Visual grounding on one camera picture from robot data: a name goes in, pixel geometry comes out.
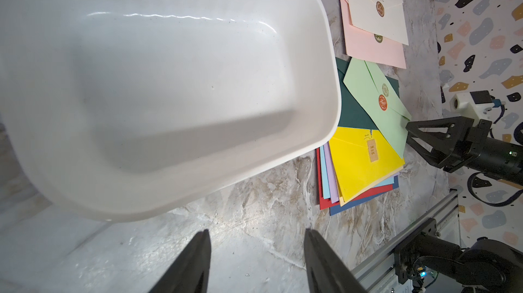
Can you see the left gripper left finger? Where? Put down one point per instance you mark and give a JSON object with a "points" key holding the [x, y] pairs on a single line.
{"points": [[190, 271]]}

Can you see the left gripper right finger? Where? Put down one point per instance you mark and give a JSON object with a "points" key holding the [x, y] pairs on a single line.
{"points": [[325, 270]]}

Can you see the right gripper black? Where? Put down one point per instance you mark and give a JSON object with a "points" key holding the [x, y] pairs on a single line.
{"points": [[472, 147]]}

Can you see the light green envelope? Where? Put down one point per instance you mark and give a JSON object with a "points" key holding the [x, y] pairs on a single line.
{"points": [[373, 91]]}

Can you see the yellow envelope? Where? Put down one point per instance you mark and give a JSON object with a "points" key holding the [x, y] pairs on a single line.
{"points": [[362, 158]]}

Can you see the dark green envelope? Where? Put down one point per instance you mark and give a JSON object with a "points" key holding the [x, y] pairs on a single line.
{"points": [[352, 114]]}

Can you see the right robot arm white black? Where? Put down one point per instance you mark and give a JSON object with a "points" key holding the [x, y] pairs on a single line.
{"points": [[489, 265]]}

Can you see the white storage box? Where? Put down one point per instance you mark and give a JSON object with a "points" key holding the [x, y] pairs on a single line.
{"points": [[121, 110]]}

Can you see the dark blue envelope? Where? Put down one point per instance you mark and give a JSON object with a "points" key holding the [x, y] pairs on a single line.
{"points": [[338, 209]]}

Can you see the red envelope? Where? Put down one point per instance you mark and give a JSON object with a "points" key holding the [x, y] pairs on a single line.
{"points": [[324, 204]]}

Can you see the light blue envelope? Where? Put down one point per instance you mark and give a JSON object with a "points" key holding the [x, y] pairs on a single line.
{"points": [[324, 177]]}

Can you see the lavender envelope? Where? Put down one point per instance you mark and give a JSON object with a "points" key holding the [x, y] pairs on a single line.
{"points": [[334, 189]]}

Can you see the pink envelope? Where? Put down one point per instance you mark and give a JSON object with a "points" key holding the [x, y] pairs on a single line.
{"points": [[366, 46]]}

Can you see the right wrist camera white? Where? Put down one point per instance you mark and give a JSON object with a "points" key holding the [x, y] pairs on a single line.
{"points": [[474, 105]]}

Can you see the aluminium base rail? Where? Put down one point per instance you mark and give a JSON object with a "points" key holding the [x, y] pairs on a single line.
{"points": [[388, 269]]}

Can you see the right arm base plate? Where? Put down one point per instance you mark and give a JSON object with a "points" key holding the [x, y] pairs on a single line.
{"points": [[409, 250]]}

